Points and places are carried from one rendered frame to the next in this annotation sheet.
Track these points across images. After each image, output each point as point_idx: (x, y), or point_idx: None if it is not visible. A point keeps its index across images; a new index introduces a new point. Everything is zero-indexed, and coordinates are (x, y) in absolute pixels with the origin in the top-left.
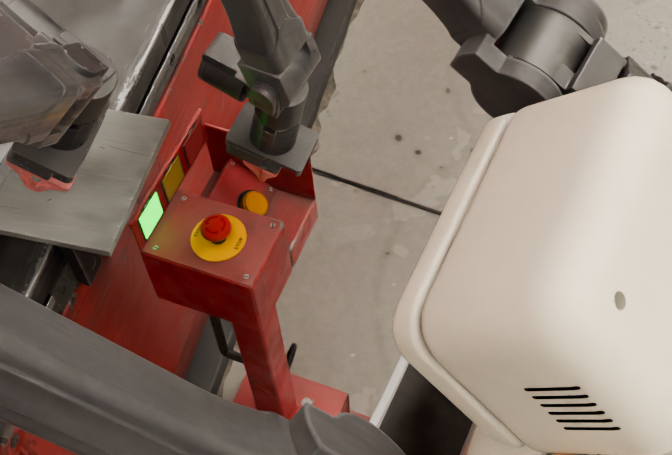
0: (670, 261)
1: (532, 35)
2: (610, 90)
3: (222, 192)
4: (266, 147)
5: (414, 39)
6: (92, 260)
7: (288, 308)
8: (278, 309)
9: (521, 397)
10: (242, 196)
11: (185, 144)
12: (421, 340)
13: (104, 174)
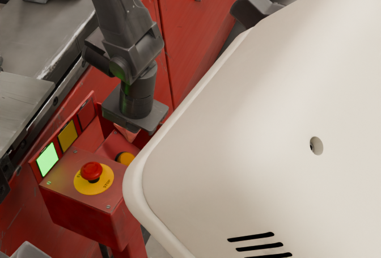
0: (377, 124)
1: None
2: None
3: (105, 151)
4: (128, 112)
5: None
6: (1, 187)
7: (169, 254)
8: (162, 255)
9: (227, 250)
10: (119, 155)
11: (79, 113)
12: (143, 194)
13: (0, 115)
